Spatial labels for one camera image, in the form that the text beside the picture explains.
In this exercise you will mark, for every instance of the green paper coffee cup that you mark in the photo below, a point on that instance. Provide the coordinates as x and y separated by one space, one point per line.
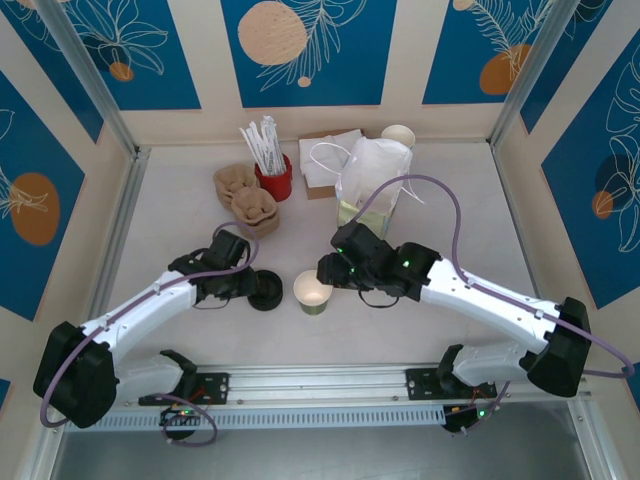
312 300

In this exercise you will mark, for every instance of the green white paper bag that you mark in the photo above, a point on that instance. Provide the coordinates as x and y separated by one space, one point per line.
375 165

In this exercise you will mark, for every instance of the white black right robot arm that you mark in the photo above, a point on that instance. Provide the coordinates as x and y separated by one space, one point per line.
500 300

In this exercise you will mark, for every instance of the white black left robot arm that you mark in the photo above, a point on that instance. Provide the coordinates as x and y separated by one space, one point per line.
140 305

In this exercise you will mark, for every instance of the stack of pulp cup carriers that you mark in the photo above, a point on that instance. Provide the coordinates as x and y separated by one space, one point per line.
261 231

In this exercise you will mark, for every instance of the black cup lid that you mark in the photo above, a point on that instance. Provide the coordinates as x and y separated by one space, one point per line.
267 292

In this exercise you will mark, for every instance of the white napkins on box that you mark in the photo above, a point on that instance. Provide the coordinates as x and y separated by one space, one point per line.
320 193

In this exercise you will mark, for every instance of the red straw holder cup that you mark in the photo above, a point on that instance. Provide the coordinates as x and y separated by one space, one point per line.
275 187

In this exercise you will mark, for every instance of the stack of white napkins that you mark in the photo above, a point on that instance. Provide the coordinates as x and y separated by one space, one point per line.
312 170

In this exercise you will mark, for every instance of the paper wrapped straw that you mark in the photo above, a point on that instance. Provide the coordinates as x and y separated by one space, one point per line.
278 152
258 142
250 147
270 135

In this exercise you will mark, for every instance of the stack of paper cups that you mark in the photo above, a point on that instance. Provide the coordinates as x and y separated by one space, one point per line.
398 135

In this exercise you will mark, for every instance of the black electronics board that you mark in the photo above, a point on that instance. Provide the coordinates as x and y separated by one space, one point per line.
467 415
175 415

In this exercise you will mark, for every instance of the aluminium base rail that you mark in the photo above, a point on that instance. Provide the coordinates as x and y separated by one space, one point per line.
320 382

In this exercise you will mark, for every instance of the aluminium side frame rail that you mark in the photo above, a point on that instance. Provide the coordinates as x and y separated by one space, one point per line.
122 210
597 445

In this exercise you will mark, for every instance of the aluminium frame post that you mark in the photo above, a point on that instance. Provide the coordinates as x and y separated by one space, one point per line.
532 75
89 75

